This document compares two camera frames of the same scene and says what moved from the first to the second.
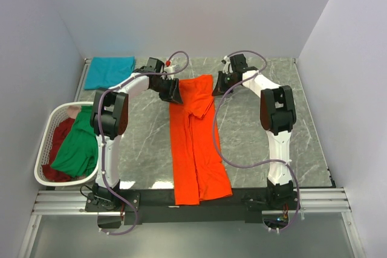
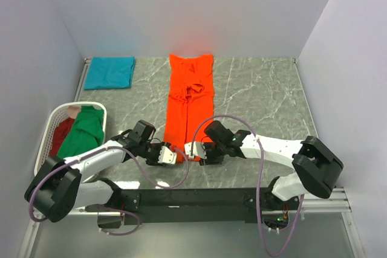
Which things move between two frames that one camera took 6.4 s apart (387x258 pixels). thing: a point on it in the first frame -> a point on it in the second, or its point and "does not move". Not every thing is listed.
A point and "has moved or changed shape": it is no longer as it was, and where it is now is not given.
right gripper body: x=229 y=79 -> x=214 y=153
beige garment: x=72 y=110 does not move
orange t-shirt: x=198 y=170 has moved or changed shape
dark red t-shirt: x=48 y=173 does not move
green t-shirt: x=78 y=156 does not move
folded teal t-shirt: x=104 y=72 does not move
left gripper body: x=164 y=87 -> x=151 y=151
